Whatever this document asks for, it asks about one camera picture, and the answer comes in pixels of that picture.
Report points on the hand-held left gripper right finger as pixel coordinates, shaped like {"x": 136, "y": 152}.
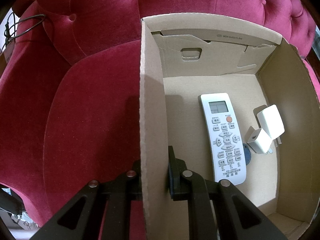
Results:
{"x": 172, "y": 175}

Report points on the red velvet tufted sofa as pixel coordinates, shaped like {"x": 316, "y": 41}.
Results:
{"x": 95, "y": 92}

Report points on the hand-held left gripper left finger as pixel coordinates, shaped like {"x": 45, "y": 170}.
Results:
{"x": 135, "y": 177}

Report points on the brown cardboard piece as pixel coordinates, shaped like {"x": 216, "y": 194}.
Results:
{"x": 8, "y": 50}

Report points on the blue key fob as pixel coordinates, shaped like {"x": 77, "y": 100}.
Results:
{"x": 246, "y": 158}

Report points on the white remote control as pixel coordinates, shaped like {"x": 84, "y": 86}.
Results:
{"x": 225, "y": 137}

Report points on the cardboard box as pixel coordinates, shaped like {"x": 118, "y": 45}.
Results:
{"x": 295, "y": 85}

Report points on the large white charger plug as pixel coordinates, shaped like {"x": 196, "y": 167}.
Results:
{"x": 271, "y": 120}

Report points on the small white charger cube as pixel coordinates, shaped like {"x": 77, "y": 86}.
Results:
{"x": 260, "y": 141}

